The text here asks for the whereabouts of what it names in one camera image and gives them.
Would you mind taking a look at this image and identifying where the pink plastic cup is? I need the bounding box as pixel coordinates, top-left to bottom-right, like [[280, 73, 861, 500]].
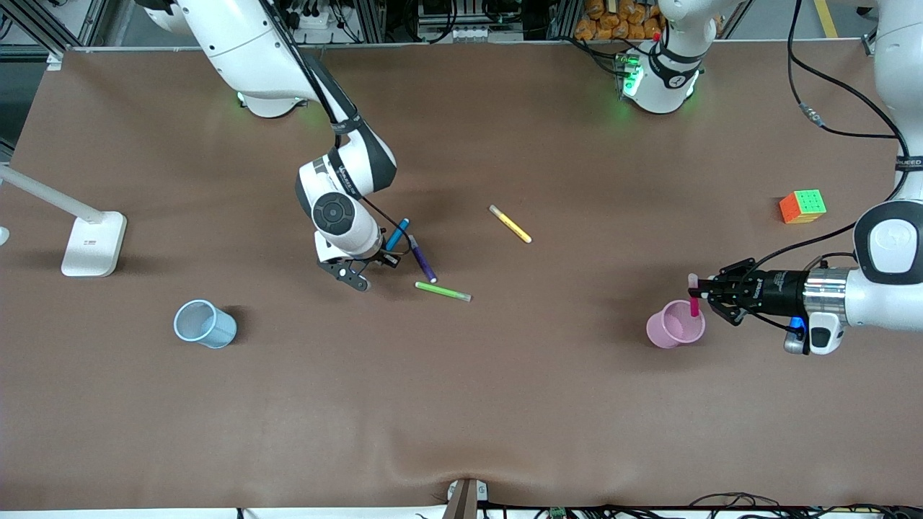
[[645, 299, 707, 350]]

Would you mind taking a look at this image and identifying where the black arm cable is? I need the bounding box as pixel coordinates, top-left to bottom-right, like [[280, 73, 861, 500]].
[[263, 0, 413, 254], [788, 0, 911, 340]]

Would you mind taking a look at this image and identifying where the green marker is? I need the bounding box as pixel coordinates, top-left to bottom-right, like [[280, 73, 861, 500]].
[[415, 281, 472, 303]]

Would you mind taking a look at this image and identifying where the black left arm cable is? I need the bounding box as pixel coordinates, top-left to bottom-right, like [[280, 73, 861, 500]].
[[788, 0, 911, 340]]

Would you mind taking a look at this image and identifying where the light blue plastic cup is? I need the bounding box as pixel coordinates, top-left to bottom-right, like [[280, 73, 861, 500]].
[[173, 299, 237, 350]]

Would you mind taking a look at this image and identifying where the purple marker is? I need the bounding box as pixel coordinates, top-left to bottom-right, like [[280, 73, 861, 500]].
[[407, 234, 438, 284]]

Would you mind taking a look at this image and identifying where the black cable loop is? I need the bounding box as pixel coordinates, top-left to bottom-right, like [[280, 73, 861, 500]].
[[691, 492, 781, 510]]

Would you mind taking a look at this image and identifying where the multicolour puzzle cube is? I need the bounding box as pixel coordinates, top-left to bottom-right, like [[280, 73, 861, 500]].
[[779, 189, 828, 225]]

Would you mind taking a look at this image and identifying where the aluminium frame rail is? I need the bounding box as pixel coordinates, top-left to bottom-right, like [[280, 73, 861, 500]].
[[0, 0, 109, 57]]

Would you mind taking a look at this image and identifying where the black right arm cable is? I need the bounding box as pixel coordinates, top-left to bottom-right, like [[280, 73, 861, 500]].
[[263, 0, 413, 254]]

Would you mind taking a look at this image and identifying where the yellow marker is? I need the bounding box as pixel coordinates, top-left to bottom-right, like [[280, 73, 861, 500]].
[[489, 205, 533, 244]]

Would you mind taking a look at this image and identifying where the white lamp stand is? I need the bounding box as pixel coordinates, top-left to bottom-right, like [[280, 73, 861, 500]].
[[0, 162, 128, 278]]

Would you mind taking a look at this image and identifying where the white power strip with plugs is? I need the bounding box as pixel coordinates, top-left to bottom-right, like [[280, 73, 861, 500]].
[[287, 7, 332, 34]]

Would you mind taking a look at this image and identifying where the bag of orange items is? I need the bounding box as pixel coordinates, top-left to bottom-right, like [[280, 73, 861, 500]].
[[573, 0, 664, 42]]

